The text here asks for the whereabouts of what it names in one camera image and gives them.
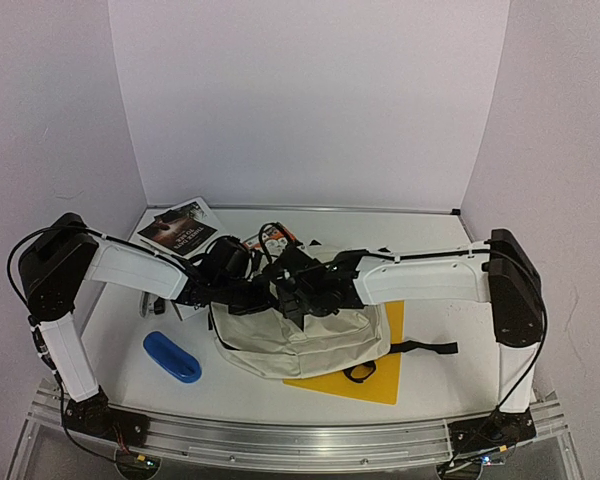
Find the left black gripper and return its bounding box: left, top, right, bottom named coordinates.
left=213, top=274, right=273, bottom=316

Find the beige canvas backpack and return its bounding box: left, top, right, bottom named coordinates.
left=208, top=244, right=459, bottom=384

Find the white Decorate furniture book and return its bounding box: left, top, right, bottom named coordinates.
left=173, top=304, right=207, bottom=322

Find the blue glasses case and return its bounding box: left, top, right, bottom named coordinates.
left=143, top=331, right=202, bottom=384

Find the silver metal stapler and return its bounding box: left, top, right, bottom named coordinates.
left=139, top=292, right=166, bottom=318

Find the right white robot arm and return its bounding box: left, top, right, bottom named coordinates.
left=265, top=229, right=546, bottom=416

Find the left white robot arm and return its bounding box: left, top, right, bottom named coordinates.
left=7, top=212, right=273, bottom=435

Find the orange comic book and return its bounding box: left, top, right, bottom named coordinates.
left=242, top=222, right=301, bottom=255

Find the black Three Days book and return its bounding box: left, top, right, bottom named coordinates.
left=137, top=211, right=219, bottom=258

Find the white palm leaf book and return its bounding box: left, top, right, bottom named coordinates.
left=154, top=197, right=229, bottom=253

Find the yellow plastic folder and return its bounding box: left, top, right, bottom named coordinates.
left=282, top=299, right=406, bottom=405

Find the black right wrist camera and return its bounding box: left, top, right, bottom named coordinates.
left=259, top=245, right=299, bottom=275

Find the aluminium table edge rail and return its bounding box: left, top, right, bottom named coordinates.
left=209, top=203, right=462, bottom=217

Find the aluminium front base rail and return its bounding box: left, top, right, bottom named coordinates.
left=7, top=382, right=582, bottom=479

